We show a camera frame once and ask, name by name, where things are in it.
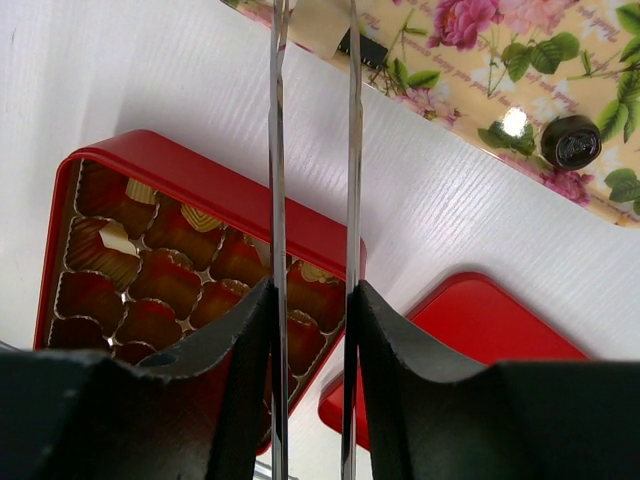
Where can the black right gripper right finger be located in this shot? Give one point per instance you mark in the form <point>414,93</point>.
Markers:
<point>580,422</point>

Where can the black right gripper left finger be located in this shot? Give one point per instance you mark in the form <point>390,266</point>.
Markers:
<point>191,411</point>

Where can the red box lid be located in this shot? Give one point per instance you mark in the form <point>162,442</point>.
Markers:
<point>450,340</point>

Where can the tan chocolate piece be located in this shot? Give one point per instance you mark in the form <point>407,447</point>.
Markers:
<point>312,274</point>

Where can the ridged caramel chocolate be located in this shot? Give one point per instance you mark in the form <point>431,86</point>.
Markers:
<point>198,220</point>

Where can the white chocolate piece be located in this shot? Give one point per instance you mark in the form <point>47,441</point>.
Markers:
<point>319,25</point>
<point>114,237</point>

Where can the metal tweezers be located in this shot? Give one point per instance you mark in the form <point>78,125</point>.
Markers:
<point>279,421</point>

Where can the red chocolate box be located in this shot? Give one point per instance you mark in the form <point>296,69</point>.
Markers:
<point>95,298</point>

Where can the round dark chocolate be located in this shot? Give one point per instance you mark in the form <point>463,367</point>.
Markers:
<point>571,143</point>

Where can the black rectangular chocolate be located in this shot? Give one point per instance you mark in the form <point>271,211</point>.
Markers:
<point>372,54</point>

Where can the floral tray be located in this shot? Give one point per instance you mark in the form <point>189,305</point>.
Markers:
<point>496,73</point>

